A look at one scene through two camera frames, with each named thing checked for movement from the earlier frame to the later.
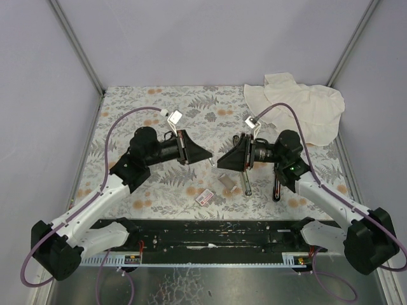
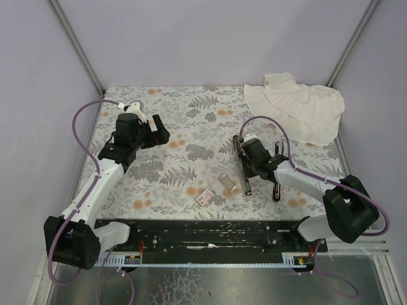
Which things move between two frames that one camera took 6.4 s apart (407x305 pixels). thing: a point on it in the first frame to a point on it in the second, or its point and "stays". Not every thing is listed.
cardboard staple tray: [229, 183] stays
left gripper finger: [193, 151] to [151, 138]
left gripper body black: [183, 147] to [151, 136]
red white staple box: [205, 197] stays
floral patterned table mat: [211, 116] stays
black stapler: [276, 183] stays
